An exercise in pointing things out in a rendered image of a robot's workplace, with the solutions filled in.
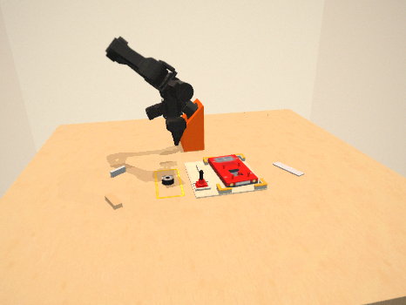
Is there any white flat bar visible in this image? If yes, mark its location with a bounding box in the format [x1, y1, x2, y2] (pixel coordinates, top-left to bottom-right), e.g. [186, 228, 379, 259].
[273, 161, 305, 177]

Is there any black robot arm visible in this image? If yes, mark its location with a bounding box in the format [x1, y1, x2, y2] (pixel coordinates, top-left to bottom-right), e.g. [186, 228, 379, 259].
[105, 36, 199, 120]

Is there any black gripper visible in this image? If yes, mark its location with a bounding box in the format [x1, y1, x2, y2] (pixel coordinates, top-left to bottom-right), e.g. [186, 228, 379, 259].
[163, 97, 186, 146]

